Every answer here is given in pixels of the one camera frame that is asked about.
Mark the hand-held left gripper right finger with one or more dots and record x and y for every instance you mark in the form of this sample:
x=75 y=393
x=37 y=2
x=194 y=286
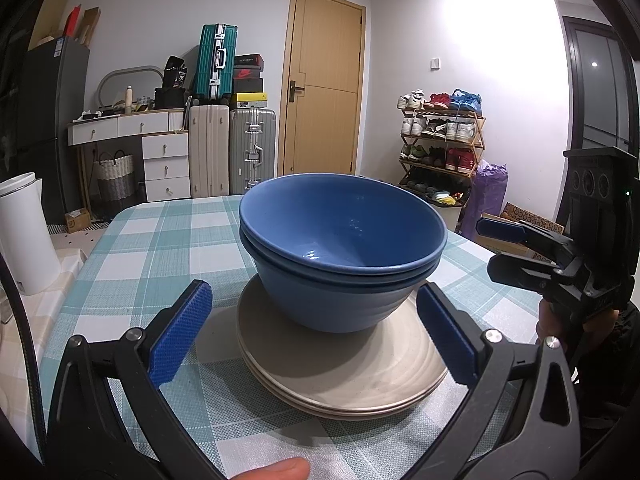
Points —
x=445 y=335

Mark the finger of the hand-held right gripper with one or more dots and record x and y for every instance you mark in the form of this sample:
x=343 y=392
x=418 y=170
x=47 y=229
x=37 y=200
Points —
x=520 y=270
x=500 y=230

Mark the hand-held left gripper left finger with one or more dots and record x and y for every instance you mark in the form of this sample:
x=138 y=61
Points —
x=180 y=335

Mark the cream plate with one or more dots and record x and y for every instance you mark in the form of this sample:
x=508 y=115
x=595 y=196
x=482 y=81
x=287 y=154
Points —
x=390 y=360
x=320 y=407

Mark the person's right hand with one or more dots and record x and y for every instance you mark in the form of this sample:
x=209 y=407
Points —
x=552 y=322

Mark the person's left hand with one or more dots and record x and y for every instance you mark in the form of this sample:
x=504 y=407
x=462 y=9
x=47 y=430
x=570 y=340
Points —
x=270 y=470

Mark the purple rolled mat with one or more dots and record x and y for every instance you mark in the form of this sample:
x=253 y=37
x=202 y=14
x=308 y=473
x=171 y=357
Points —
x=487 y=200

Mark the patterned brown box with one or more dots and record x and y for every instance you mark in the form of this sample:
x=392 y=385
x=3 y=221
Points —
x=530 y=212

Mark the small waste bin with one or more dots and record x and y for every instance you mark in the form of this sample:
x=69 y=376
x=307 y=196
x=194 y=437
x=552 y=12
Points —
x=447 y=212

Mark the teal checked tablecloth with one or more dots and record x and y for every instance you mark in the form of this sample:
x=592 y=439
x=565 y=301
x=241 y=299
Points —
x=165 y=240

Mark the wooden shoe rack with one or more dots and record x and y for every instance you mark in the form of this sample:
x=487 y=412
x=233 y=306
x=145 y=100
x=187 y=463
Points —
x=482 y=125

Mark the rows of assorted sneakers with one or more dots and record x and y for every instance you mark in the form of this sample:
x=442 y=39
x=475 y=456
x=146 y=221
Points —
x=440 y=130

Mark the beige checked tablecloth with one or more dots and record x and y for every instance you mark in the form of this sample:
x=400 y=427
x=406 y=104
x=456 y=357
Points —
x=60 y=280

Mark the person's black clothing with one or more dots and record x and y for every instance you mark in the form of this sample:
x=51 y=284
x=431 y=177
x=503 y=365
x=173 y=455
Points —
x=610 y=385

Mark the patterned floor rug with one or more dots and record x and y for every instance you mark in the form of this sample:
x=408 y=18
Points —
x=80 y=229

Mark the small cardboard box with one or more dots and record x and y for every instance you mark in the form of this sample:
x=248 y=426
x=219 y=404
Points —
x=77 y=221

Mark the dark framed glass door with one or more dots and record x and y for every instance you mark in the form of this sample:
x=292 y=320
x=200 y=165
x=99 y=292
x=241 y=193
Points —
x=600 y=85

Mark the woven laundry basket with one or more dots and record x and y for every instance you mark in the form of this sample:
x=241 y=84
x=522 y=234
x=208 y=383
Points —
x=116 y=177

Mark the beige suitcase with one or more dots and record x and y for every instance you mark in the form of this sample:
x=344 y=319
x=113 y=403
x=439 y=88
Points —
x=209 y=155

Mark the white electric kettle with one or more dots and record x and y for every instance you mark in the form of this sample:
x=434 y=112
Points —
x=25 y=235

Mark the white dressing table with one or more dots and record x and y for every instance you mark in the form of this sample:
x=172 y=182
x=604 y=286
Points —
x=150 y=140

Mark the silver suitcase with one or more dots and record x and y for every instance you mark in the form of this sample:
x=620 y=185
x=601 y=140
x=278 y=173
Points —
x=252 y=150

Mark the wooden door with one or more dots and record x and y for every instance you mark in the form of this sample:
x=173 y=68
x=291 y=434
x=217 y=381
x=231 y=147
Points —
x=325 y=90

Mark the white bottle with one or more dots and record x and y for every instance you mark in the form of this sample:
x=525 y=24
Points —
x=129 y=99

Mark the yellow black shoe box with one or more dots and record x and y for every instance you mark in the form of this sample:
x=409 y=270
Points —
x=250 y=100

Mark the black refrigerator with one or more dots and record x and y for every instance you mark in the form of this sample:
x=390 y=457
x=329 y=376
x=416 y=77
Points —
x=50 y=125

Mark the black printed bag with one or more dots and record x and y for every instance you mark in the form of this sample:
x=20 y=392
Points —
x=175 y=74

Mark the oval mirror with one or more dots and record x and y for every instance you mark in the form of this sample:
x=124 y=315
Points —
x=107 y=80

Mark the red logo shoe box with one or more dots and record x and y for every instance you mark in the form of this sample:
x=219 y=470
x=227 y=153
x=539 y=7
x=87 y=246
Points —
x=248 y=73

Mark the teal suitcase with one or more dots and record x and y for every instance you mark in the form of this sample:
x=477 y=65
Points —
x=212 y=65

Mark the folded cardboard box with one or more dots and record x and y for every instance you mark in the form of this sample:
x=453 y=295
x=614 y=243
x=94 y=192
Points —
x=90 y=27

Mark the white light switch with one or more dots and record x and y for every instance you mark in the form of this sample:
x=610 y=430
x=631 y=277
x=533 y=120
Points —
x=436 y=63

